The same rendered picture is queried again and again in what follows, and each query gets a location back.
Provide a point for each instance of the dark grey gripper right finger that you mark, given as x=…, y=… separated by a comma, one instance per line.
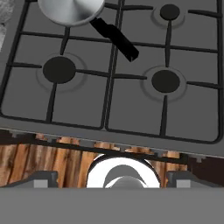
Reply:
x=178, y=178

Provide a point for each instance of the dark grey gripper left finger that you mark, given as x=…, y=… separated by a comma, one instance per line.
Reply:
x=46, y=178

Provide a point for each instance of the small grey stove knob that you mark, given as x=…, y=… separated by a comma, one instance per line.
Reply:
x=13, y=134
x=157, y=154
x=122, y=149
x=199, y=159
x=50, y=140

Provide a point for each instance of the white and black round object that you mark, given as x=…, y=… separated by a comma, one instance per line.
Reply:
x=96, y=175

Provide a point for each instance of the grey gas hob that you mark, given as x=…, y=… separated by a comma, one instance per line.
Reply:
x=87, y=99

